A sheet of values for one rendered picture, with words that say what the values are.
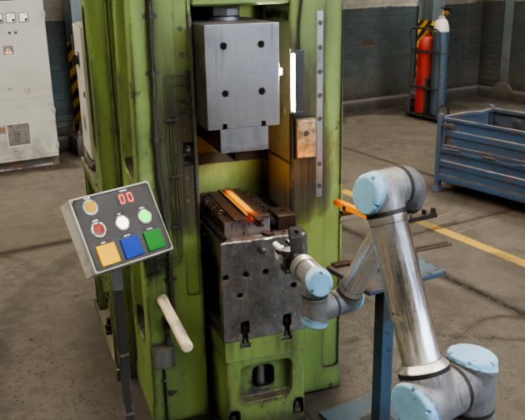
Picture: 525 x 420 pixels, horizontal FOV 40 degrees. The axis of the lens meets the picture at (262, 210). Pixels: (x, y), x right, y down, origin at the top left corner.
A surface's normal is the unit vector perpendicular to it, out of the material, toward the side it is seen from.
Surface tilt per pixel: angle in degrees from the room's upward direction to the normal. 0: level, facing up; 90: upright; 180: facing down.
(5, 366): 0
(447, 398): 68
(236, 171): 90
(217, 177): 90
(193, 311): 90
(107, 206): 60
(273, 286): 90
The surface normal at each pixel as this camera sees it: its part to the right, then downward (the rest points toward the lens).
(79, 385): -0.02, -0.95
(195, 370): 0.33, 0.29
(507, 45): -0.86, 0.17
